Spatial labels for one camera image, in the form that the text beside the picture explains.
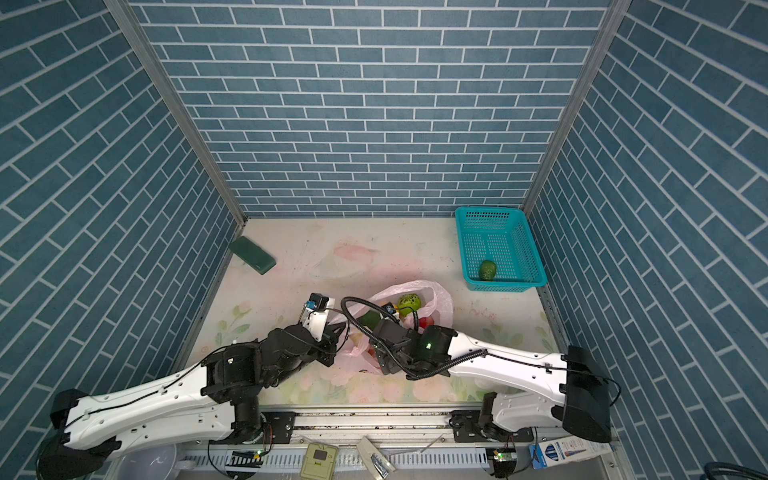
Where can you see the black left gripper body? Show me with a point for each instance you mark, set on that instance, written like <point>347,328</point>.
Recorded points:
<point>323,351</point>

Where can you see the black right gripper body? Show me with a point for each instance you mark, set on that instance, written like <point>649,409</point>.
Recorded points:
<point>390,362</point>

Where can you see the pink plastic bag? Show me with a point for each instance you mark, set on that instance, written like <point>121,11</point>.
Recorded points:
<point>408,318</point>

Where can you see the green avocado fruit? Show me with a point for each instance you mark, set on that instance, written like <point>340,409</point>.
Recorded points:
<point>487,271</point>

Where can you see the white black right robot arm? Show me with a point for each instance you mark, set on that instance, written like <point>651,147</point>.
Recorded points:
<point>572,390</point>

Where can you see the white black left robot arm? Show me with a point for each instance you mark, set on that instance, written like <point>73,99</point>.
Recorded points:
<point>215,400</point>

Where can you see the red fruit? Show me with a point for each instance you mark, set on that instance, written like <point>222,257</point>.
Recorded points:
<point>425,322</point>

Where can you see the green round fruit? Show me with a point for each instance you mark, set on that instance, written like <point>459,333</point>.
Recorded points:
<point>409,304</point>

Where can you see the green digital timer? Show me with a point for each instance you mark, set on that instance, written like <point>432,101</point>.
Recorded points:
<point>319,462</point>

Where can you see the white small device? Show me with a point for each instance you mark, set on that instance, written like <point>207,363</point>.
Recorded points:
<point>374,460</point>

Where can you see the green rectangular box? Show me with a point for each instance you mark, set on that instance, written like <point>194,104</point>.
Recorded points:
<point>252,255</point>

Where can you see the teal plastic basket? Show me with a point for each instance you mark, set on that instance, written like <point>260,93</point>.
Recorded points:
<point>502,235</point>

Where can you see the blue white paper box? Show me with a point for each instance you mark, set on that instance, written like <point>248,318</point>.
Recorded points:
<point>565,450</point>

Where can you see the white plastic bowl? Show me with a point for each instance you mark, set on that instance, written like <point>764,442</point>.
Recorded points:
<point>156,463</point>

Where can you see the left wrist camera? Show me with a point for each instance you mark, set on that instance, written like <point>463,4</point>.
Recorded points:
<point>314,316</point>

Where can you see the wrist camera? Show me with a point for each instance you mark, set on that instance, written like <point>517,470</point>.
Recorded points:
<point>391,311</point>
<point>314,316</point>

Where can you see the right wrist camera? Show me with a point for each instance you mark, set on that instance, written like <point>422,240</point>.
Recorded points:
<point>391,311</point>

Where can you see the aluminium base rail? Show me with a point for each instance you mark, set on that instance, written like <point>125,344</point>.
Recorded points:
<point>405,426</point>

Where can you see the grey aluminium corner post left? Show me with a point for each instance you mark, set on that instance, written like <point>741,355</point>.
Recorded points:
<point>129,26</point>

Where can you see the grey aluminium corner post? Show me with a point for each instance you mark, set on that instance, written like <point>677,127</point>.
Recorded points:
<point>129,26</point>
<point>596,55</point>

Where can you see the grey aluminium corner post right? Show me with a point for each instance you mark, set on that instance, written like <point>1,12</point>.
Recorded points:
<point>596,55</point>

